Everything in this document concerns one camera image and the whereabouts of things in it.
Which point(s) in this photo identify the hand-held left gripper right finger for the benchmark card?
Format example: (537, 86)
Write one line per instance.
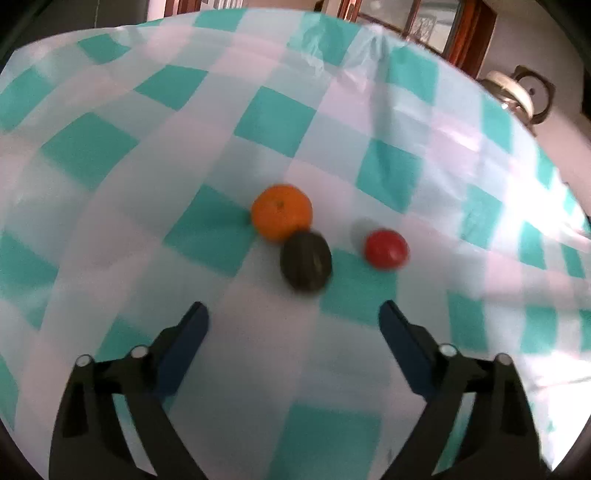
(408, 355)

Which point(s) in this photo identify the red tomato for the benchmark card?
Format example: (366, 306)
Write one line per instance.
(386, 249)

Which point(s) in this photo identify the teal white checked tablecloth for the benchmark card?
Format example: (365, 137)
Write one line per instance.
(184, 138)

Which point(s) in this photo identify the small dark green fruit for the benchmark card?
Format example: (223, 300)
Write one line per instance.
(305, 261)

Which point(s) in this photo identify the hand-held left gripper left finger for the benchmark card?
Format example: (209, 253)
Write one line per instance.
(181, 355)

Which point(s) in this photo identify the small orange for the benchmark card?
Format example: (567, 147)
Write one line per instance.
(281, 211)

